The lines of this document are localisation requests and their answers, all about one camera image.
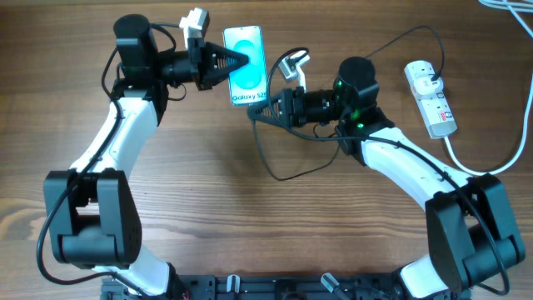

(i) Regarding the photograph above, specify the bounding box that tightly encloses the white USB charger plug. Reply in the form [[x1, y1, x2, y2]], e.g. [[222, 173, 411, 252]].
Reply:
[[411, 76, 444, 100]]

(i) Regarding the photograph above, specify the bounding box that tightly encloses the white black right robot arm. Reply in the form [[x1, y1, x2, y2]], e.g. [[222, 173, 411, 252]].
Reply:
[[247, 57, 526, 299]]

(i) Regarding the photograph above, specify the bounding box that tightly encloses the black charger cable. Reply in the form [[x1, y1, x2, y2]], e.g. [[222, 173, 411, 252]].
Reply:
[[249, 25, 446, 182]]

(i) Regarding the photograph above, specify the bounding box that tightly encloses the white power strip cord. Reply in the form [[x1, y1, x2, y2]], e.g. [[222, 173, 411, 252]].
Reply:
[[443, 0, 533, 177]]

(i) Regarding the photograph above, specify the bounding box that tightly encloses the white bundled cable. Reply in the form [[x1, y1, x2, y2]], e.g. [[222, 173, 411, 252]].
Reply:
[[477, 0, 533, 13]]

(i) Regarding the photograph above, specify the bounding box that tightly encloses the white power strip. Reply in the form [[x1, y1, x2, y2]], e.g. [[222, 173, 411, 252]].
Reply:
[[404, 60, 457, 139]]

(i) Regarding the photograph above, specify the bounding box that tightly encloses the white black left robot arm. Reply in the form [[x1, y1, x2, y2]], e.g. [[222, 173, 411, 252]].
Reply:
[[37, 8, 249, 299]]

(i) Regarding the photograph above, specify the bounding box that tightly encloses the blue Galaxy smartphone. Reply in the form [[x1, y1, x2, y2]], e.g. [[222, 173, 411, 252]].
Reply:
[[222, 25, 267, 106]]

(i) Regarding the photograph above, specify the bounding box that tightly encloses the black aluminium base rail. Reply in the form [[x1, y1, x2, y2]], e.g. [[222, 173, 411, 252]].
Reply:
[[99, 272, 472, 300]]

